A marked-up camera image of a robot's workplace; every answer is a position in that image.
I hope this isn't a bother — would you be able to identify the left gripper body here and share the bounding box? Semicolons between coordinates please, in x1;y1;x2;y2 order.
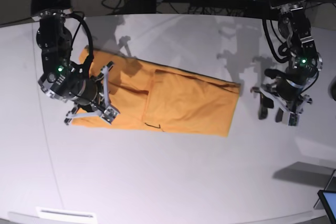
250;77;312;126

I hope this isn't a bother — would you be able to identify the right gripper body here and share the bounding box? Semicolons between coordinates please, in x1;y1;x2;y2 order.
64;61;120;125

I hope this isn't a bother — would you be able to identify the yellow T-shirt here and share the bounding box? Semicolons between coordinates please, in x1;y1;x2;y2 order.
73;50;240;137

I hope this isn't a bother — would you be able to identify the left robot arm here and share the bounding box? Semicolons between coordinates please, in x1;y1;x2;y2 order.
251;0;323;126

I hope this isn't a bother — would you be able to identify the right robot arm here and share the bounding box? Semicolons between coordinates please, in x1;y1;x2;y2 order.
30;0;120;124

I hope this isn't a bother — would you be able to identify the dark round object at edge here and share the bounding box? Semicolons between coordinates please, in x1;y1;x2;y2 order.
328;77;336;101

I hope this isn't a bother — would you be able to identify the tablet screen on stand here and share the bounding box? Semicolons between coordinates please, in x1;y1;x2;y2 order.
313;169;335;224

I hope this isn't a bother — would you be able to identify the white label strip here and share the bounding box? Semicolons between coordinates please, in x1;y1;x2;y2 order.
36;207;97;219

